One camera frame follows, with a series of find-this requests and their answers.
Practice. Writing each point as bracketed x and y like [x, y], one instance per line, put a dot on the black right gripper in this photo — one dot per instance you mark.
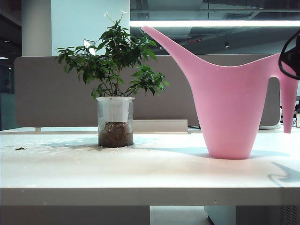
[294, 58]

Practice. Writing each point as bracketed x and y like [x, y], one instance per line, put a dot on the pink plastic watering can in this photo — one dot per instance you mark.
[229, 105]

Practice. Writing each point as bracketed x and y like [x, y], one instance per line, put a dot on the green plant in clear pot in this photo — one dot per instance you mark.
[116, 110]

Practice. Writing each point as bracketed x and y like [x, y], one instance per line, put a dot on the seated person in dark clothes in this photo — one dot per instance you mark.
[298, 106]

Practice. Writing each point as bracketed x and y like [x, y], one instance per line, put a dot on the small white framed box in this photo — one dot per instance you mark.
[298, 120]

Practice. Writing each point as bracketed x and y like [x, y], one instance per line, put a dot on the black ceiling spot light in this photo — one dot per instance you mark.
[226, 45]

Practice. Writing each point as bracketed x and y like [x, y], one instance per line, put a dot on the white flat desk device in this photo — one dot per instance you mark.
[269, 126]

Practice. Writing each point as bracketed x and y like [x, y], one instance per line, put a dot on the grey fabric desk divider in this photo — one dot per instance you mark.
[47, 93]

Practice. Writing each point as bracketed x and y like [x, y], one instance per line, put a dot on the white round column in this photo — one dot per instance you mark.
[36, 28]

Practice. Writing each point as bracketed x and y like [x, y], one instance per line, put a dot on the small dark soil clump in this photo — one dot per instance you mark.
[20, 148]

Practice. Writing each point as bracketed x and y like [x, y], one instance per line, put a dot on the white divider bracket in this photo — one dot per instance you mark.
[38, 129]

